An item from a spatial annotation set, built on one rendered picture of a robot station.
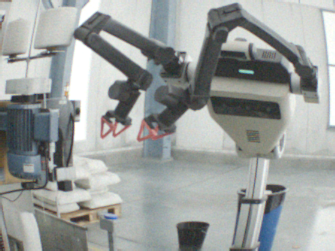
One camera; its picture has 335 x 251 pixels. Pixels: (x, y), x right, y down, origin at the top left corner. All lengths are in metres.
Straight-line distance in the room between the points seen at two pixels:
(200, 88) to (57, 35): 0.53
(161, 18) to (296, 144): 3.89
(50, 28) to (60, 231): 1.17
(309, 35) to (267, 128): 7.80
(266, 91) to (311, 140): 7.78
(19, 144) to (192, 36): 9.13
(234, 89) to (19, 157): 0.87
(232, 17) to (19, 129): 0.75
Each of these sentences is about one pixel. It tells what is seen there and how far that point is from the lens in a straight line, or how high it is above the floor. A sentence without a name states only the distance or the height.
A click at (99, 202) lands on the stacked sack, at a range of 5.19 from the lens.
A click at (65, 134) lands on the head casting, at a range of 1.98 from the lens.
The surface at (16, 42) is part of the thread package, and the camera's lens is 1.81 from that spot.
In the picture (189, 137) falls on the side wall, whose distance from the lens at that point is 10.48.
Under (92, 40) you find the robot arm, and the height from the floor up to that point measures 1.54.
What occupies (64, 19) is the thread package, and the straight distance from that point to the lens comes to 1.63.
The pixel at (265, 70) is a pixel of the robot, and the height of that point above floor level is 1.47.
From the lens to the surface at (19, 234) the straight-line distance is 2.14.
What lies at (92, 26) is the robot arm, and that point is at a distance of 1.61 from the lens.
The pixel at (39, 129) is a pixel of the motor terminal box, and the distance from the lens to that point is 1.50.
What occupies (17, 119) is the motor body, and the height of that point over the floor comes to 1.28.
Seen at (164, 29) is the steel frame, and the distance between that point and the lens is 10.51.
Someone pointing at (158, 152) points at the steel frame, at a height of 0.16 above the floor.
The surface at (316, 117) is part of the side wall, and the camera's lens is 9.55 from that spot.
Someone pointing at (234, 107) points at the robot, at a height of 1.32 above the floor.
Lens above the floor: 1.38
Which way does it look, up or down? 4 degrees down
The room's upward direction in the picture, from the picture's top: 2 degrees clockwise
